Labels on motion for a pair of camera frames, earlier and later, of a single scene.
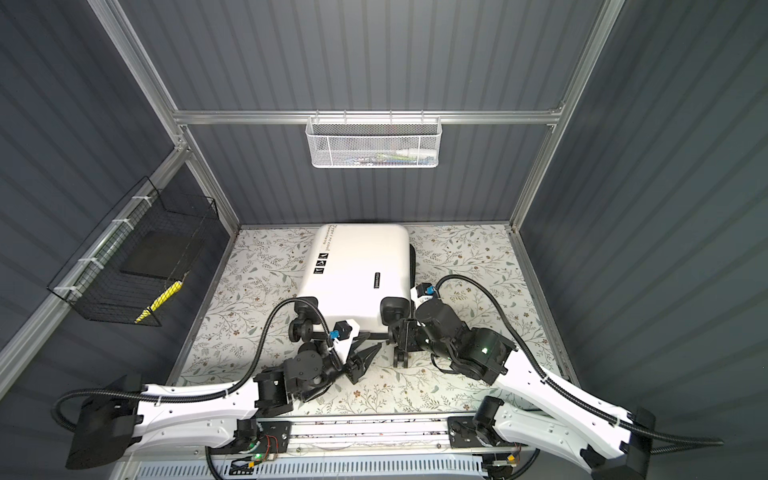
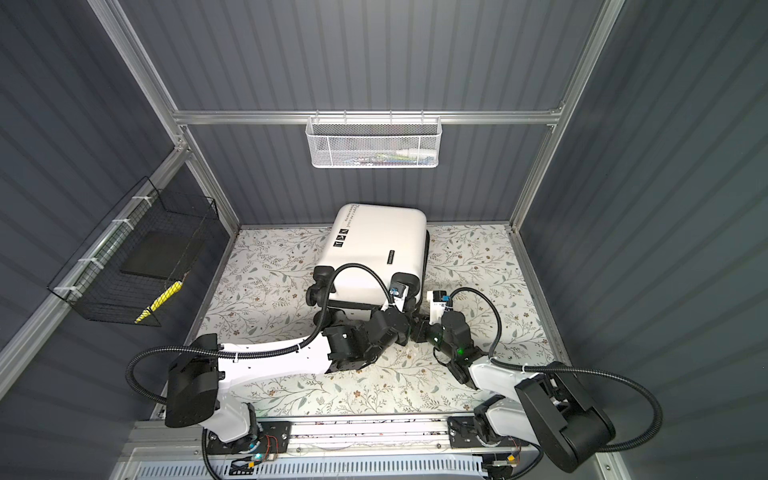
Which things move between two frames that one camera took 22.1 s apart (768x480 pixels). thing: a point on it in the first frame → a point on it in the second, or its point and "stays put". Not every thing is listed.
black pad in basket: (160, 253) stays put
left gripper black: (359, 365) → (405, 336)
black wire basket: (130, 269) stays put
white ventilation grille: (430, 468) stays put
